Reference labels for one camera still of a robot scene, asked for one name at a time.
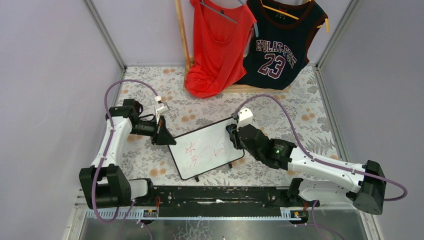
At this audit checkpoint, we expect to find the grey clothes hanger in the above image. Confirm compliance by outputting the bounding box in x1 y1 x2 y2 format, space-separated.
200 0 259 37

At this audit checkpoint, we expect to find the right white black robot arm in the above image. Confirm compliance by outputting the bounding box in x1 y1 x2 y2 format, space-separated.
225 124 387 215

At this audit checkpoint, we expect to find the purple cable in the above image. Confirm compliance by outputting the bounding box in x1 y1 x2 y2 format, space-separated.
232 94 409 202
91 79 162 240

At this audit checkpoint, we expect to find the dark basketball jersey number 23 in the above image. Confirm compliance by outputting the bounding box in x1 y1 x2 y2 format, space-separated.
237 0 328 90

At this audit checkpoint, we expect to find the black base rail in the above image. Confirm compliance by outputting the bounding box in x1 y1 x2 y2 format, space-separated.
138 186 320 219

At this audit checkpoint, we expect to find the white slotted cable duct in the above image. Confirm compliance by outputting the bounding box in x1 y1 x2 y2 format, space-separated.
86 207 303 222

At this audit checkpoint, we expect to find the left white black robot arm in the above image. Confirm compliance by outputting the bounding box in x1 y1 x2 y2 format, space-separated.
79 96 177 209

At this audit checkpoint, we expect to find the white board with black frame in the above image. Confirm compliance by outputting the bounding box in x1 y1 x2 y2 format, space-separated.
168 117 245 181

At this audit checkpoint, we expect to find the yellow clothes hanger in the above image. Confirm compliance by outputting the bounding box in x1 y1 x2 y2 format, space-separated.
260 0 330 34

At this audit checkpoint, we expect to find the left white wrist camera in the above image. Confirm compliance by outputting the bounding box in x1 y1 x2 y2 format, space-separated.
154 95 169 119

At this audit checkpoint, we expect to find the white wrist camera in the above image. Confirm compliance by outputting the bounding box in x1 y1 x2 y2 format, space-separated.
154 95 169 119
236 107 253 130

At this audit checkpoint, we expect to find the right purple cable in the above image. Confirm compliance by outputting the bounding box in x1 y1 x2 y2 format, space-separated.
232 94 409 202

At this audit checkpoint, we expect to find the wooden clothes rack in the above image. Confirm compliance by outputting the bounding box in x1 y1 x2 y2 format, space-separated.
174 0 291 93

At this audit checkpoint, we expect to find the red tank top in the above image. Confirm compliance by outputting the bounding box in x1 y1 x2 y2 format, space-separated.
185 0 257 99

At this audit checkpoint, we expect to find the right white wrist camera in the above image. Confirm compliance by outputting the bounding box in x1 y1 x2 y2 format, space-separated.
236 107 253 130

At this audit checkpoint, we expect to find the floral tablecloth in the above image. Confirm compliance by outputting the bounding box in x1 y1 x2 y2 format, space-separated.
104 66 339 186

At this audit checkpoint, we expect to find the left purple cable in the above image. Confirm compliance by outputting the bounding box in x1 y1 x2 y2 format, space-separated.
91 79 162 240

